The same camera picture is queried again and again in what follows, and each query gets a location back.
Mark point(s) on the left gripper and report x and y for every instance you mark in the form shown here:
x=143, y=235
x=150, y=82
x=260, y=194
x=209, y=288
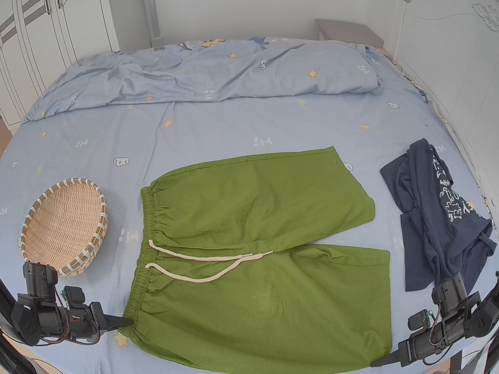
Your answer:
x=78, y=323

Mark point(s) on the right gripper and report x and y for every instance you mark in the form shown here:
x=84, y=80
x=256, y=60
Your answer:
x=436, y=339

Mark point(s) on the green shorts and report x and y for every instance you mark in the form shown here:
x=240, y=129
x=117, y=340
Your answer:
x=253, y=208

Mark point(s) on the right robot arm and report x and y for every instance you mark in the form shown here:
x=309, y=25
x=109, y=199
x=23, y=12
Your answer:
x=448, y=290

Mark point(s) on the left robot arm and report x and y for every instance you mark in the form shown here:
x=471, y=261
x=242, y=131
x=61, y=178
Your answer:
x=39, y=281

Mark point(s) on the round woven basket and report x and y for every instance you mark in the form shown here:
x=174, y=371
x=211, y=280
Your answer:
x=62, y=224

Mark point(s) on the bed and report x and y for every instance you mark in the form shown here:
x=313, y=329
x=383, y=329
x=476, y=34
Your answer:
x=234, y=123

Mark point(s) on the dark blue printed T-shirt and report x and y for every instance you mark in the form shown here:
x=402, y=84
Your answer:
x=429, y=228

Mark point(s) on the pale blue quilt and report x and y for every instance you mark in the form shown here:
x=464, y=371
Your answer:
x=195, y=72

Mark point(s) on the white wardrobe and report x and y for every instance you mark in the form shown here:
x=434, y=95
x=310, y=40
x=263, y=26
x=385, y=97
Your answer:
x=39, y=33

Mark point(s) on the grey bedside table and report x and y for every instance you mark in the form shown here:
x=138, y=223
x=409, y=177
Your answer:
x=343, y=29

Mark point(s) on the grey upright pole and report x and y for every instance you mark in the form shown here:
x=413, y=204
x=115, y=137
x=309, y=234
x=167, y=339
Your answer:
x=150, y=6

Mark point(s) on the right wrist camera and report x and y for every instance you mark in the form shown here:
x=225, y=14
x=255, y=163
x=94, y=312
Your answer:
x=418, y=321

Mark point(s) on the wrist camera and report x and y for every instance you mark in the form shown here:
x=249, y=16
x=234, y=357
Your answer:
x=74, y=295
x=418, y=321

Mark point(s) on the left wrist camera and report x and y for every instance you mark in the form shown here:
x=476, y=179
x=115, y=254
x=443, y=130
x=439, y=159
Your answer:
x=74, y=295

